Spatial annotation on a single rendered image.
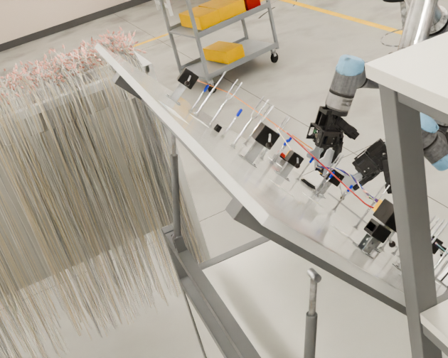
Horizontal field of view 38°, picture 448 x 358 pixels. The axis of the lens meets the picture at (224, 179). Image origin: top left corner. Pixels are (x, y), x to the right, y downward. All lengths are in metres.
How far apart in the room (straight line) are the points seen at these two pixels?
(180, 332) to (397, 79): 2.68
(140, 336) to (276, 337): 1.52
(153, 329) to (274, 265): 1.30
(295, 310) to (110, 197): 0.88
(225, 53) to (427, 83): 5.32
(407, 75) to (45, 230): 1.94
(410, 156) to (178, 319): 2.65
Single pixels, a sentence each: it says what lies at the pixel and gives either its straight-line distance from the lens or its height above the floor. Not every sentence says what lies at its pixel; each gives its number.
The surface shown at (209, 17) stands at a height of 0.65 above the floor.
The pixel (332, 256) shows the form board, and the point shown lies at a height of 1.56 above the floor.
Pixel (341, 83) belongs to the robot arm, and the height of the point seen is 1.43.
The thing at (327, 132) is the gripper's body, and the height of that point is 1.30.
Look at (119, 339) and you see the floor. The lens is 3.45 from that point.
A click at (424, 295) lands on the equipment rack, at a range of 1.01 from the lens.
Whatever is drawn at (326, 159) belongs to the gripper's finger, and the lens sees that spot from 1.96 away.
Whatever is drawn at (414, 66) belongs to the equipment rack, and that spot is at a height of 1.85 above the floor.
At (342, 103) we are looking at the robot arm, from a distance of 1.90.
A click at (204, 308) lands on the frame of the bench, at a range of 2.16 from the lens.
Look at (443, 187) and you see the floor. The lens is 4.02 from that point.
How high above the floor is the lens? 2.16
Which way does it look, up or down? 29 degrees down
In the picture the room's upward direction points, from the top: 15 degrees counter-clockwise
